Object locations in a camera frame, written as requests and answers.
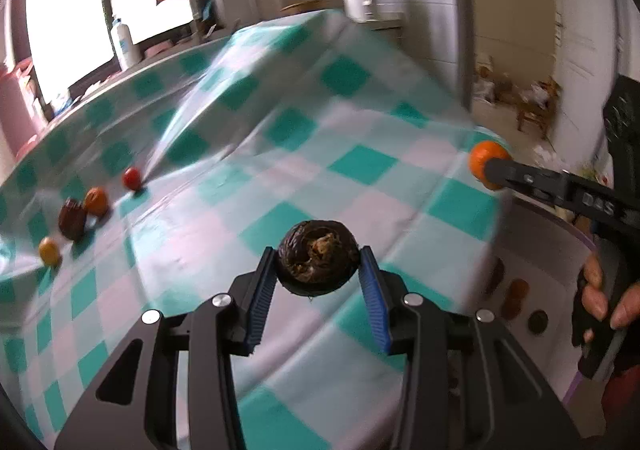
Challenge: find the white plastic bottle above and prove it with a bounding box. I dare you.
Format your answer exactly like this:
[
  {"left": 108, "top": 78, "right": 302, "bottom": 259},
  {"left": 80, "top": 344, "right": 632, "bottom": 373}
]
[{"left": 111, "top": 16, "right": 138, "bottom": 71}]

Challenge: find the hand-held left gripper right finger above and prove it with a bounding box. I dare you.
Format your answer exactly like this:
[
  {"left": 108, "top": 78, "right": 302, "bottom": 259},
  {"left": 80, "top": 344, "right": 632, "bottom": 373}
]
[{"left": 357, "top": 245, "right": 583, "bottom": 450}]

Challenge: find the round wooden board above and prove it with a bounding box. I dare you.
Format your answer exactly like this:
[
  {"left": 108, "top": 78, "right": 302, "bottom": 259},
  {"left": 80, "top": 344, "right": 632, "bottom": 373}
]
[{"left": 282, "top": 0, "right": 328, "bottom": 13}]

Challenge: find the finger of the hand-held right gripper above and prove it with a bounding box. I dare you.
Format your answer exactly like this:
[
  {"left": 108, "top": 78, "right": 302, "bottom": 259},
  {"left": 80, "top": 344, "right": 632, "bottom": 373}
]
[{"left": 482, "top": 157, "right": 566, "bottom": 203}]

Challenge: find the lilac plastic basin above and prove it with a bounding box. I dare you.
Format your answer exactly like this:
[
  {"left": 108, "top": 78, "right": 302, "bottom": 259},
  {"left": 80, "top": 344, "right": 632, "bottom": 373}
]
[{"left": 445, "top": 197, "right": 600, "bottom": 411}]

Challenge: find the yellow striped pepino melon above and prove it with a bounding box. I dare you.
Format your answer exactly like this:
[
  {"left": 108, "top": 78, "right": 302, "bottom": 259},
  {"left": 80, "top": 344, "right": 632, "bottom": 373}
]
[{"left": 38, "top": 237, "right": 61, "bottom": 266}]

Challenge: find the window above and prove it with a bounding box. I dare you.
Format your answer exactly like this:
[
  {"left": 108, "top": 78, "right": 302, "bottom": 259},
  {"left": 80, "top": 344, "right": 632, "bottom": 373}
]
[{"left": 25, "top": 0, "right": 193, "bottom": 101}]

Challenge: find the person's right hand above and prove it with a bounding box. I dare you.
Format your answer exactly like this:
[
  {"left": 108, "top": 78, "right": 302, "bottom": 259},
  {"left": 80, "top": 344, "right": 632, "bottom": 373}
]
[{"left": 580, "top": 255, "right": 640, "bottom": 331}]

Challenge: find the pink cylinder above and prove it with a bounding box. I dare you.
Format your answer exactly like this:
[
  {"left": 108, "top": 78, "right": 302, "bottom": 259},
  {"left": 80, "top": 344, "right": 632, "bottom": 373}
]
[{"left": 0, "top": 57, "right": 41, "bottom": 156}]

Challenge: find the person's right forearm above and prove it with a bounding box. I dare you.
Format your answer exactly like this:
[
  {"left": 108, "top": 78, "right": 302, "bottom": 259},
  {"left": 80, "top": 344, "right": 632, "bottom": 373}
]
[{"left": 600, "top": 365, "right": 640, "bottom": 450}]

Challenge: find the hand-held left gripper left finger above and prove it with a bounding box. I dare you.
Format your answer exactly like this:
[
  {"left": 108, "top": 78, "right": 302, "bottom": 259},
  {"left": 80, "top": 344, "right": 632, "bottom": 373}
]
[{"left": 55, "top": 246, "right": 278, "bottom": 450}]

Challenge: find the wooden chair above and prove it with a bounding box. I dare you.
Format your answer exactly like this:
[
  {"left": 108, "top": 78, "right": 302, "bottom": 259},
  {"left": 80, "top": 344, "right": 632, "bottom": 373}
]
[{"left": 517, "top": 80, "right": 561, "bottom": 138}]

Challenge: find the dark purple round fruit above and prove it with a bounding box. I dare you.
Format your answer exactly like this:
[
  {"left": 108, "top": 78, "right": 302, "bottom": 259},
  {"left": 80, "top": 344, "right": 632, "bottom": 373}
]
[{"left": 58, "top": 198, "right": 87, "bottom": 241}]

